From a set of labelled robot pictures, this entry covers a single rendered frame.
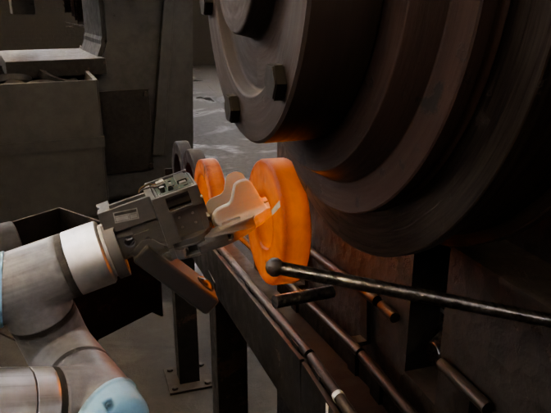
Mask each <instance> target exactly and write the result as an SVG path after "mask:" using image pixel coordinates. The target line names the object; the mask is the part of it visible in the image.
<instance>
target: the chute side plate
mask: <svg viewBox="0 0 551 413"><path fill-rule="evenodd" d="M192 258H193V259H194V262H195V263H196V265H197V266H198V268H199V269H200V270H201V272H202V273H203V276H204V277H205V278H207V279H208V273H207V272H208V271H209V272H210V273H211V275H212V278H213V279H214V281H215V283H216V295H217V297H218V299H219V300H220V302H221V304H222V305H223V307H224V308H225V310H226V311H227V313H228V314H229V316H230V318H231V319H232V320H233V322H234V323H235V325H236V327H237V328H238V330H239V332H240V333H241V334H242V336H243V337H244V339H245V341H246V342H247V344H248V345H249V347H250V348H251V350H252V351H253V353H254V355H255V356H256V358H257V359H258V361H259V362H260V364H261V365H262V367H263V369H264V370H265V371H266V373H267V375H268V376H269V378H270V379H271V382H272V383H273V384H274V385H275V387H276V389H277V390H278V392H279V394H280V395H281V396H282V398H283V399H284V401H285V403H286V404H287V406H288V408H289V409H290V410H291V412H292V413H326V403H327V405H328V406H329V410H328V413H339V411H338V409H337V408H336V406H335V404H334V403H333V402H332V400H331V399H330V397H329V395H328V394H327V392H326V391H325V389H324V388H323V387H322V385H321V383H320V382H319V381H318V380H317V378H316V376H315V375H314V374H313V372H312V369H311V368H310V366H309V365H308V363H307V362H306V361H304V358H303V357H302V356H301V354H300V353H299V352H298V351H297V350H296V349H295V347H294V346H293V345H292V343H291V342H290V341H289V340H288V339H287V337H286V336H285V335H284V333H283V332H282V331H281V330H280V328H279V327H278V326H277V325H276V323H275V322H274V321H273V319H272V318H271V317H270V316H269V315H268V314H267V313H266V311H265V310H264V309H263V308H262V306H261V305H260V304H259V302H258V301H257V300H256V298H255V297H254V296H253V295H252V294H251V293H250V292H249V291H248V290H247V288H246V287H245V285H244V284H243V283H242V281H241V280H240V279H239V277H238V276H237V275H236V274H235V273H234V271H233V270H232V269H231V268H230V267H229V266H228V264H227V263H226V262H225V261H224V259H223V258H222V257H221V255H220V254H219V253H218V252H217V251H216V249H214V250H211V251H209V252H205V253H203V254H202V255H200V256H195V257H192Z"/></svg>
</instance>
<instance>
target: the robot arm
mask: <svg viewBox="0 0 551 413"><path fill-rule="evenodd" d="M143 187H145V188H143ZM141 188H143V189H141ZM140 189H141V190H140ZM142 191H144V193H141V192H142ZM96 207H97V209H98V212H97V213H98V218H99V219H100V221H99V222H100V225H98V224H97V223H96V222H94V221H92V222H89V223H87V224H84V225H80V226H77V227H74V228H72V229H68V230H65V231H63V232H60V233H59V234H54V235H52V236H49V237H46V238H43V239H40V240H38V241H35V242H32V243H29V244H26V245H24V246H21V247H17V248H14V249H12V250H10V251H7V252H4V251H2V252H0V328H2V327H4V325H6V327H7V329H8V330H9V332H10V333H11V335H12V337H13V338H14V339H15V341H16V343H17V345H18V347H19V349H20V351H21V353H22V355H23V356H24V358H25V360H26V362H27V364H28V367H0V413H149V409H148V405H147V402H146V401H145V400H144V399H143V397H142V395H141V394H140V393H139V391H138V388H137V386H136V384H135V383H134V381H133V380H132V379H129V378H127V377H126V375H125V374H124V373H123V372H122V370H121V369H120V368H119V367H118V366H117V364H116V363H115V362H114V361H113V359H112V358H110V356H109V355H108V354H107V352H106V351H105V350H104V349H103V348H102V346H101V345H100V344H99V343H98V341H97V340H96V339H95V338H94V337H93V335H92V334H91V333H90V332H89V330H88V329H87V327H86V325H85V323H84V321H83V319H82V316H81V314H80V312H79V310H78V308H77V306H76V304H75V302H74V300H73V299H74V298H77V297H80V296H82V295H85V294H87V293H91V292H93V291H95V290H98V289H100V288H104V287H106V286H109V285H111V284H115V283H116V281H117V276H119V277H120V279H123V278H124V277H127V276H130V275H131V270H130V266H129V263H128V261H127V259H129V258H131V257H134V263H135V264H136V265H138V266H139V267H141V268H142V269H144V270H145V271H147V272H148V273H149V274H150V275H151V276H153V277H154V278H156V279H157V280H159V281H160V282H161V283H163V284H165V285H166V286H167V287H168V288H169V289H171V290H172V291H174V292H175V293H177V294H178V295H179V296H181V297H182V298H183V299H184V300H186V302H187V303H188V304H190V305H191V306H195V307H196V308H197V309H199V310H200V311H201V312H202V313H204V314H207V313H209V312H210V311H211V310H212V309H213V308H214V306H215V305H216V304H217V303H218V298H217V295H216V292H215V289H214V288H213V285H212V283H211V282H210V280H208V279H207V278H205V277H202V276H201V275H199V274H198V273H197V272H195V271H194V270H192V269H191V268H190V267H188V266H187V265H186V264H185V263H184V262H183V261H181V260H184V259H188V258H191V257H195V256H200V255H202V254H203V253H205V252H209V251H211V250H214V249H217V248H220V247H224V246H226V245H229V244H231V243H233V242H235V241H237V240H239V239H240V238H242V237H243V236H245V235H247V234H249V233H251V232H252V231H254V230H255V229H256V228H257V227H258V226H259V225H261V224H263V223H264V222H265V221H266V220H268V219H269V218H270V217H271V208H270V204H269V202H268V200H267V199H266V197H260V196H259V194H258V193H257V190H256V189H255V188H254V186H253V184H252V183H251V182H250V181H249V180H248V179H246V178H245V177H244V175H243V174H242V173H240V172H238V171H235V172H232V173H229V174H228V175H227V176H226V178H225V187H224V191H223V192H222V193H221V194H220V195H217V196H215V197H212V198H210V199H209V200H208V201H207V204H205V201H204V199H203V195H202V194H201V193H200V191H199V188H198V185H197V183H196V182H195V181H194V179H193V178H192V176H191V175H190V173H188V172H187V171H186V170H182V171H179V172H176V173H174V174H171V175H167V176H164V177H162V178H160V179H155V180H153V181H150V182H147V183H145V184H144V185H143V186H141V187H140V188H139V194H138V195H135V196H133V197H128V198H126V199H124V200H121V201H119V202H114V203H112V204H110V205H109V203H108V201H105V202H102V203H99V204H97V205H96ZM213 226H214V227H215V228H212V227H213ZM128 237H131V238H129V239H127V238H128Z"/></svg>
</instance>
